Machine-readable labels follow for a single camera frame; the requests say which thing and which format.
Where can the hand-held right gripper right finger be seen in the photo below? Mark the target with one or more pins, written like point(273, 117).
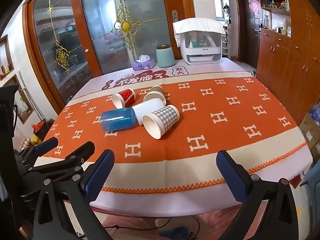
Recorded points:
point(232, 177)

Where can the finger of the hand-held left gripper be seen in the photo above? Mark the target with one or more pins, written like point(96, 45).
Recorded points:
point(80, 152)
point(47, 146)

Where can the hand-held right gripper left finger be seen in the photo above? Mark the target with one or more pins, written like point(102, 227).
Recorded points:
point(99, 176)

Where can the blue plastic cup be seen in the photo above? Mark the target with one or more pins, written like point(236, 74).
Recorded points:
point(120, 118)

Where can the red patterned paper cup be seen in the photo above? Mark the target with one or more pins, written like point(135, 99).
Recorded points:
point(125, 97)

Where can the white plastic cup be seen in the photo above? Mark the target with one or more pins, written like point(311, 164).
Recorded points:
point(147, 108)

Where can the grey checked paper cup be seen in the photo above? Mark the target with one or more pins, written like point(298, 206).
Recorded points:
point(163, 117)

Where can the beige paper cup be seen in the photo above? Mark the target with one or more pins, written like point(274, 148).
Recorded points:
point(158, 89)
point(153, 98)

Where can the red packet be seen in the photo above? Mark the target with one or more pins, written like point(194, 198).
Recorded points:
point(38, 126)

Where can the orange patterned blanket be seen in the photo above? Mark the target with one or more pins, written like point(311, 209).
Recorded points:
point(212, 120)

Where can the blue slipper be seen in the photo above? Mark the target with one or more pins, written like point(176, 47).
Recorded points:
point(175, 232)

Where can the cardboard box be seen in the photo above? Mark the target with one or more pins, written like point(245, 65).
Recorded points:
point(310, 135)

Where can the blue plastic bag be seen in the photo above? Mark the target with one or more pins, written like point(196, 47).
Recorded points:
point(315, 115)

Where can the purple tissue box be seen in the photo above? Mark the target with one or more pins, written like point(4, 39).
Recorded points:
point(143, 63)

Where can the white printed table cover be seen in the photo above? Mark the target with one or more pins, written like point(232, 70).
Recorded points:
point(205, 68)

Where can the wooden framed glass sliding door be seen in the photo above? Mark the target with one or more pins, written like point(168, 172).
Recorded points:
point(105, 30)

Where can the teal canister with brown lid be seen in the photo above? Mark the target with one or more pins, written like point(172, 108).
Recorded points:
point(165, 56)

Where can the white storage cabinet box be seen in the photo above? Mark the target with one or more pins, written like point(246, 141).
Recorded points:
point(202, 48)

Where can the dark entrance door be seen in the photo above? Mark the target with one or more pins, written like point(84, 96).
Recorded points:
point(251, 37)

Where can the white folded towel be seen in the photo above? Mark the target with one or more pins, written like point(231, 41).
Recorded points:
point(197, 25)

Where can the pink door decoration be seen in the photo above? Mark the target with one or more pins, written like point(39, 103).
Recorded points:
point(255, 6)

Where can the wooden wall frame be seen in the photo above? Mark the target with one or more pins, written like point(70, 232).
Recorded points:
point(6, 57)
point(22, 100)

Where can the wooden wall cabinet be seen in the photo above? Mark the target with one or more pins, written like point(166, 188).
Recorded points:
point(287, 60)

